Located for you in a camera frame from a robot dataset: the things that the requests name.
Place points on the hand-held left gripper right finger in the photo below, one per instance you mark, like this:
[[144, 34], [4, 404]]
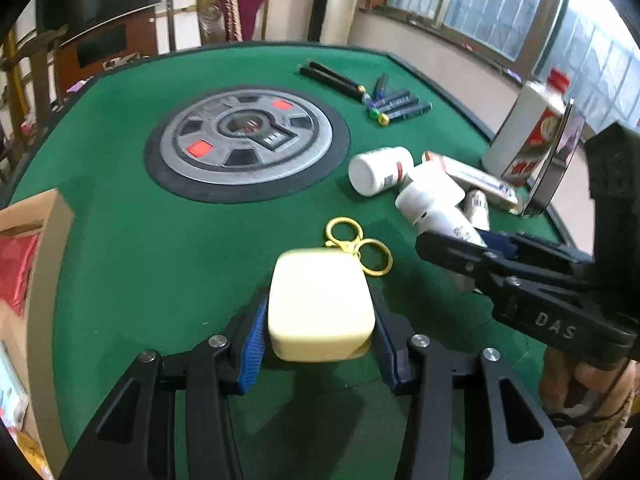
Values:
[[385, 345]]

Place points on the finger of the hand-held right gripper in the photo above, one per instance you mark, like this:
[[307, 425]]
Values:
[[500, 242], [450, 255]]

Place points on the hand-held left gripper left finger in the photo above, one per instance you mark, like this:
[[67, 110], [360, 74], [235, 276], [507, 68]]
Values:
[[252, 345]]

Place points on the white plastic bottle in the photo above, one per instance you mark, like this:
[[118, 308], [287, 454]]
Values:
[[430, 195]]

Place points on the yellow case with gold clasp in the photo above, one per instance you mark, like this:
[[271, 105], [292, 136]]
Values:
[[320, 305]]

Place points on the white pill bottle red label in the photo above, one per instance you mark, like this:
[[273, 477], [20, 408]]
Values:
[[375, 170]]

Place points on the cardboard box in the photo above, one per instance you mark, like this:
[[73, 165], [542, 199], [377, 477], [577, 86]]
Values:
[[50, 270]]

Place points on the red foil packet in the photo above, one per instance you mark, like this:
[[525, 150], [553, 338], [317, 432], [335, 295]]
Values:
[[17, 270]]

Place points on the person's right hand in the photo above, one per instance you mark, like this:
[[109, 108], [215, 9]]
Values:
[[580, 380]]

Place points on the white and orange carton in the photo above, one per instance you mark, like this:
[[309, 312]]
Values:
[[480, 177]]

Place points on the white liquor bottle red cap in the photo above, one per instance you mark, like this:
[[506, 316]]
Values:
[[525, 130]]

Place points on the round grey table console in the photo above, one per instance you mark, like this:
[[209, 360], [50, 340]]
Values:
[[210, 165]]

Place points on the barred window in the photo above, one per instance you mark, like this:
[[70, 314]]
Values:
[[475, 5]]

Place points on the brown television cabinet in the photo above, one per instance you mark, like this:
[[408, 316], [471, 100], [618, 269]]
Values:
[[140, 45]]

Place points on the maroon fringed cloth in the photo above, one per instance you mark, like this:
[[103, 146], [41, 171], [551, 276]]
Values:
[[242, 5]]

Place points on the wooden chair with cloth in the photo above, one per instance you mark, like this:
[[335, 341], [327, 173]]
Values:
[[210, 15]]

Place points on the dark wooden armchair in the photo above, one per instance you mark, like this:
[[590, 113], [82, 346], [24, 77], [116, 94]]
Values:
[[42, 75]]

